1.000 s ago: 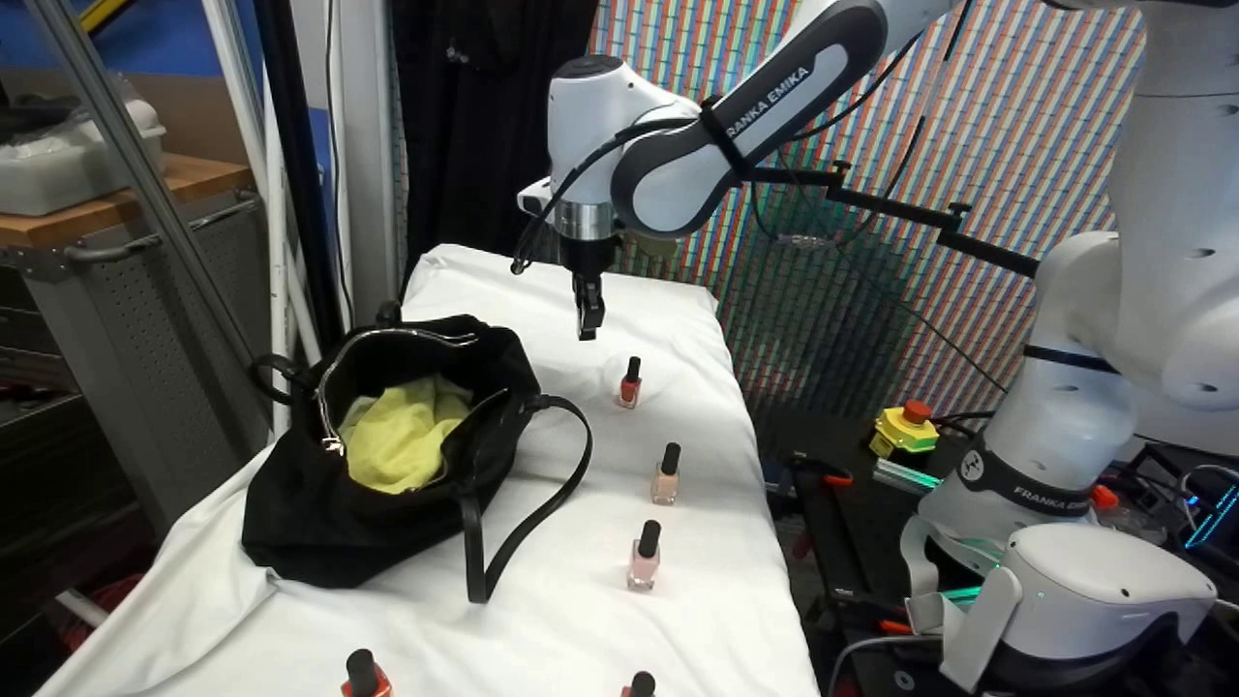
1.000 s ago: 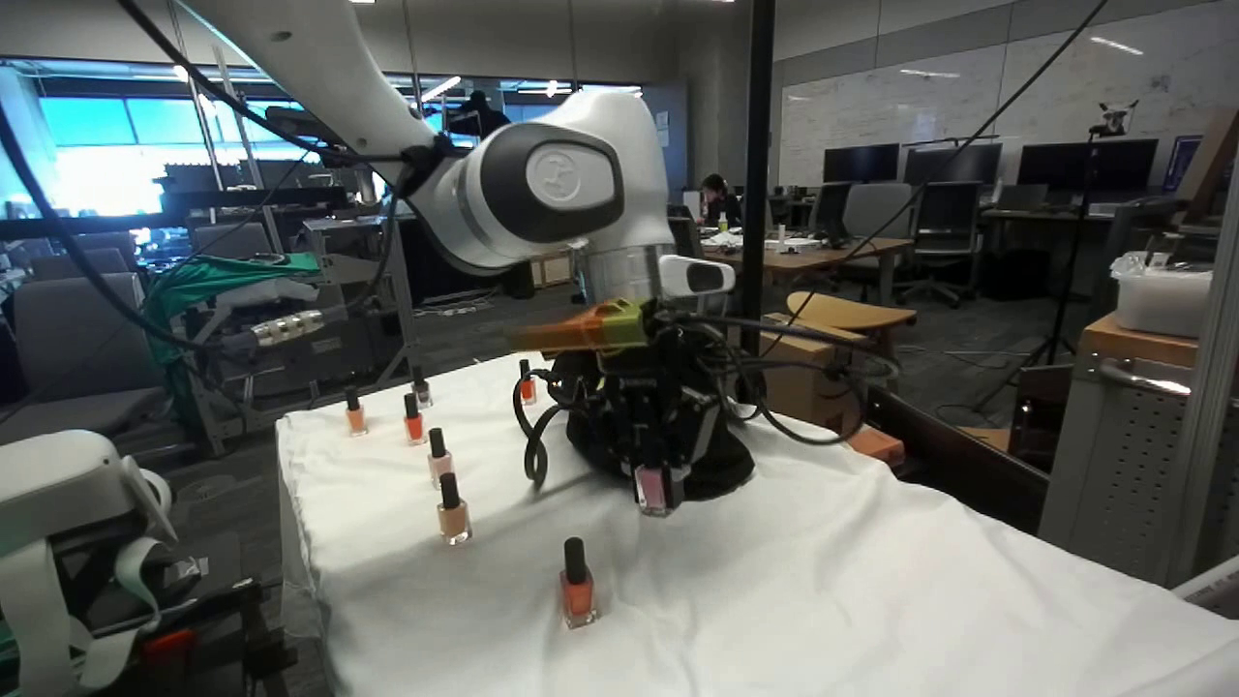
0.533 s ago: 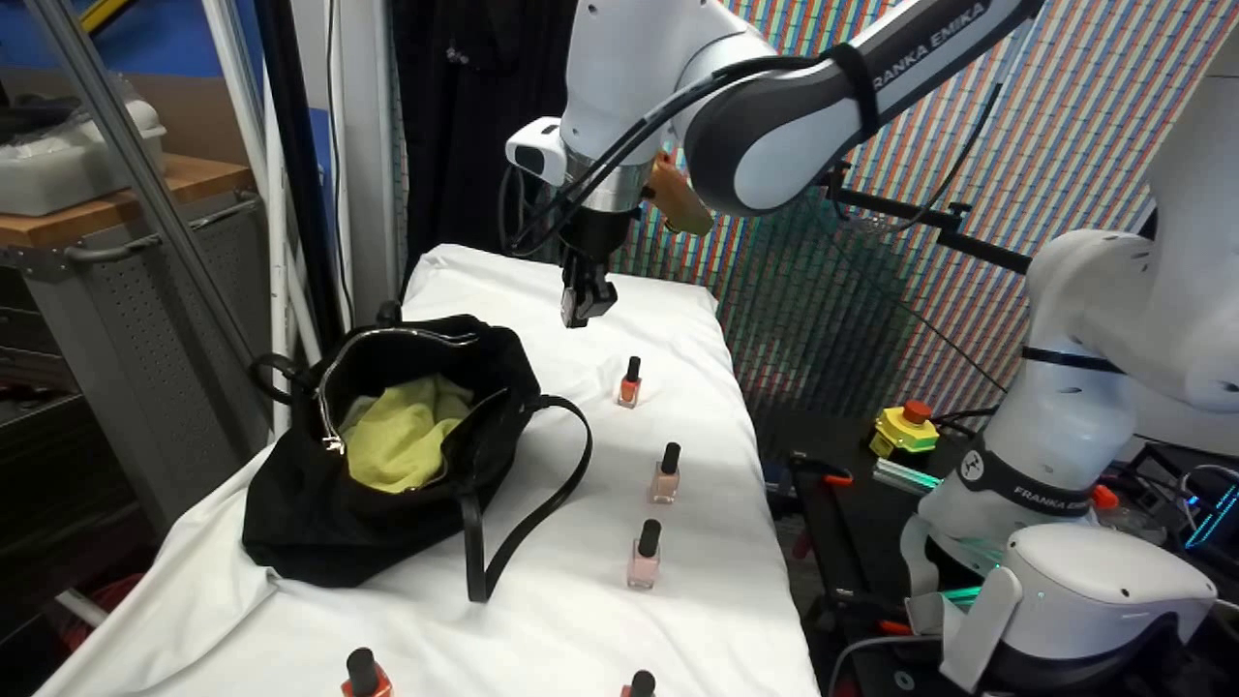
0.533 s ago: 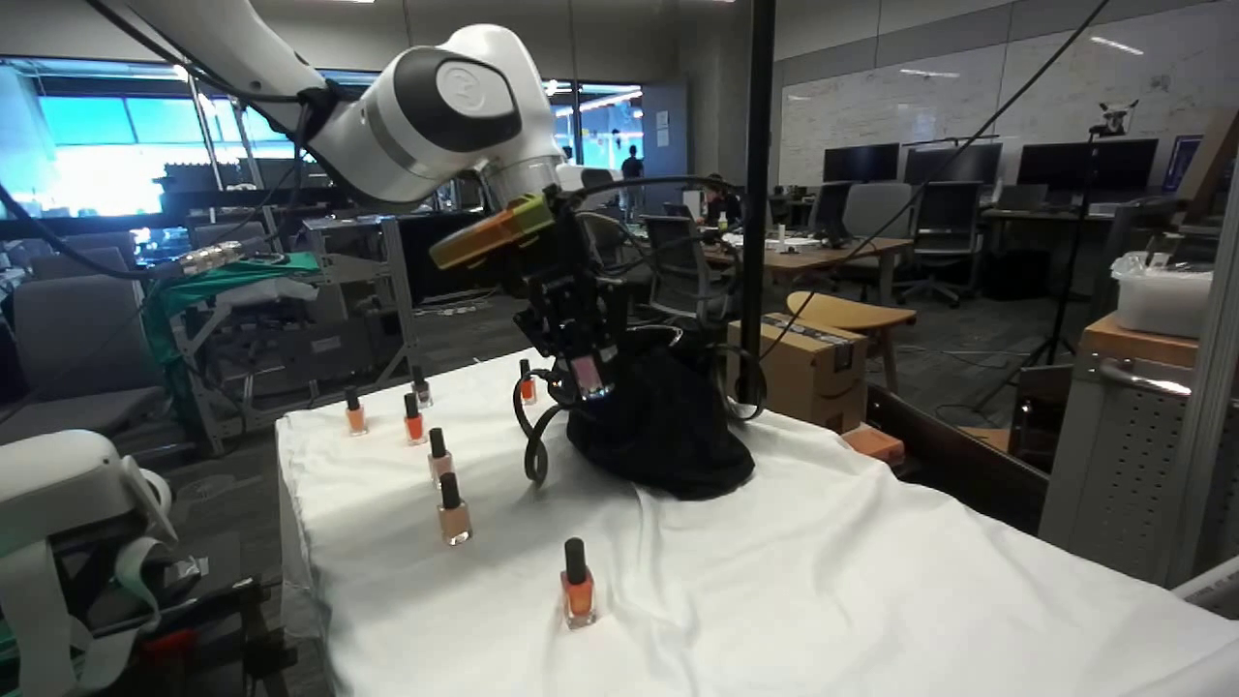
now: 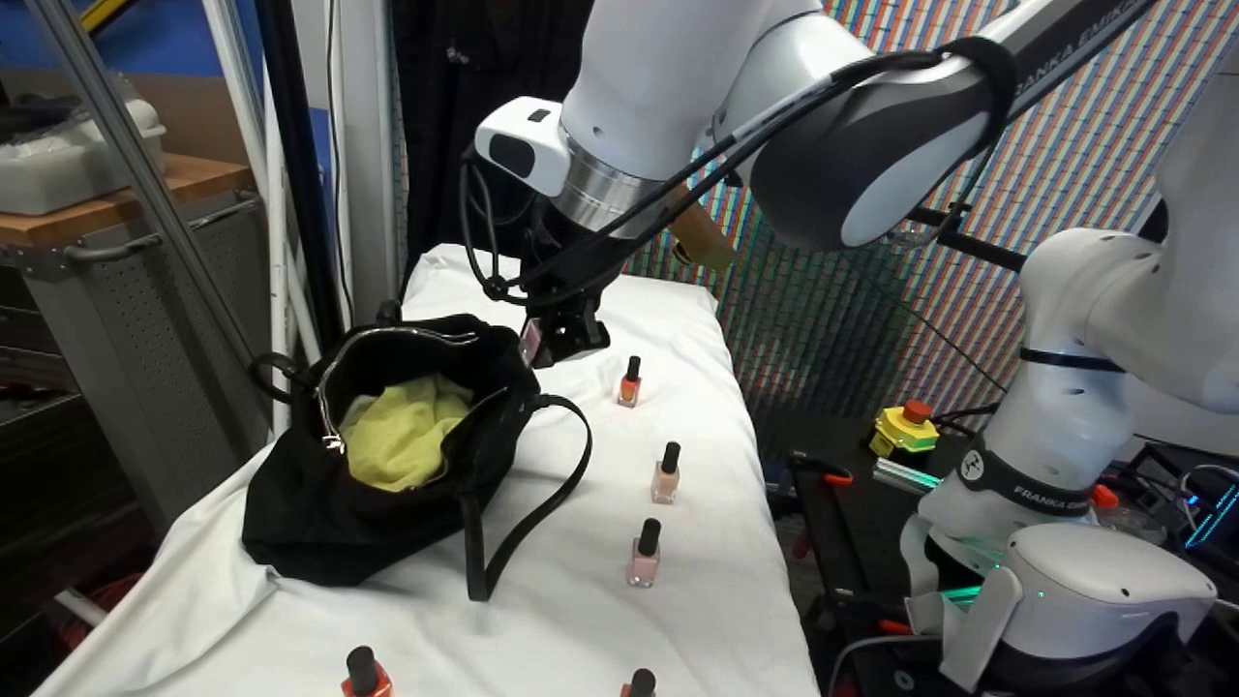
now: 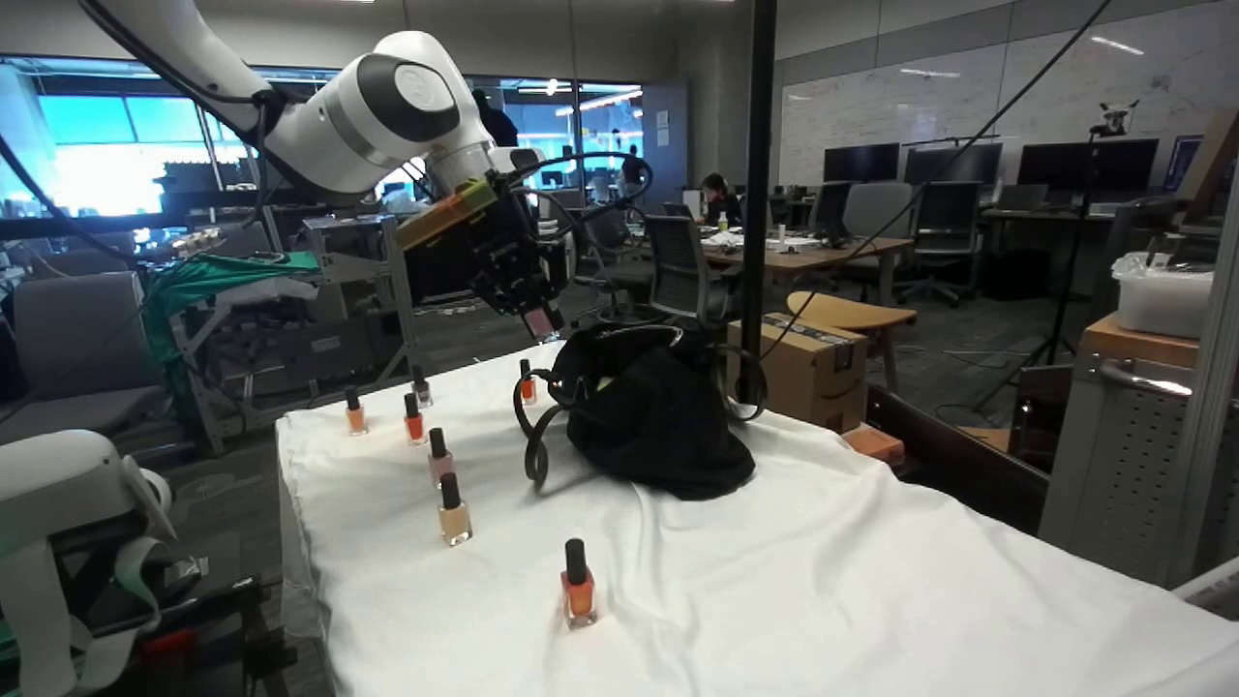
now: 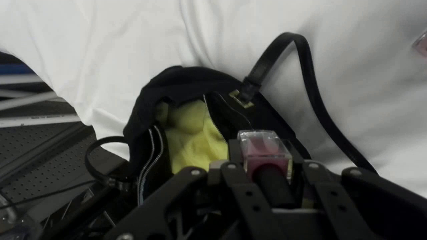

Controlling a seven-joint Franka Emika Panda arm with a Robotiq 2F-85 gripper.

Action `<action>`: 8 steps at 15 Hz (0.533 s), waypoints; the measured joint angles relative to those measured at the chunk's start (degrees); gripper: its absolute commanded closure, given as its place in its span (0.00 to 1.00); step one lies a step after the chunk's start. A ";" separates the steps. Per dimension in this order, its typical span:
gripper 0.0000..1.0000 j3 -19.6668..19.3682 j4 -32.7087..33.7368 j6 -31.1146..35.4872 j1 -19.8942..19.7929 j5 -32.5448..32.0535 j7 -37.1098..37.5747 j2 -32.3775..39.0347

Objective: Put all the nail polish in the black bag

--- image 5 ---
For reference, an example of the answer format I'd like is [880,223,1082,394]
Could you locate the peach nail polish bottle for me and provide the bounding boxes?
[647,438,684,507]

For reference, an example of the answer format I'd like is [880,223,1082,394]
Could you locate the grey cabinet wooden top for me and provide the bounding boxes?
[0,150,281,521]

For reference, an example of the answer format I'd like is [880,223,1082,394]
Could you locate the white plastic bin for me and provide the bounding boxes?
[0,92,170,223]

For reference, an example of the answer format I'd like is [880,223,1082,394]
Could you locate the yellow cloth bag lining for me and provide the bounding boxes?
[336,374,481,496]

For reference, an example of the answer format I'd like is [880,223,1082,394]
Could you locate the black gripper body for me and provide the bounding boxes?
[520,208,640,322]

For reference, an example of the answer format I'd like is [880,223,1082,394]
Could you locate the pale pink nail polish bottle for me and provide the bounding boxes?
[622,514,665,598]

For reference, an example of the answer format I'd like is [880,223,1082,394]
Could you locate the white door frame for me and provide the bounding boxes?
[281,0,407,326]

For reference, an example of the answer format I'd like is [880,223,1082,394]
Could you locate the black handbag with strap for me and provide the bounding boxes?
[240,307,600,609]

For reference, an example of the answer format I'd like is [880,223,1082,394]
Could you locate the grey metal strut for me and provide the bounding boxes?
[19,0,276,443]

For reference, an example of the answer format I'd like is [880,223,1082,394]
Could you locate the tan wrist camera mount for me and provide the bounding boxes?
[671,207,738,278]

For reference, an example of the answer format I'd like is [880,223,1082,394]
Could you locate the small teal box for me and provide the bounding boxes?
[872,452,955,503]

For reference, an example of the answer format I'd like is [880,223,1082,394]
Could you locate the blue cable bundle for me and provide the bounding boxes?
[1164,461,1239,562]

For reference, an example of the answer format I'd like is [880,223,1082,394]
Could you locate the white tablecloth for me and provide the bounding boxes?
[30,239,823,697]

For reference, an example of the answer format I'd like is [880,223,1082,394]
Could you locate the black vertical pole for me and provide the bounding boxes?
[247,0,354,362]

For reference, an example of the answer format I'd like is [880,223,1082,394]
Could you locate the yellow emergency stop button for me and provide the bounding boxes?
[866,398,943,461]

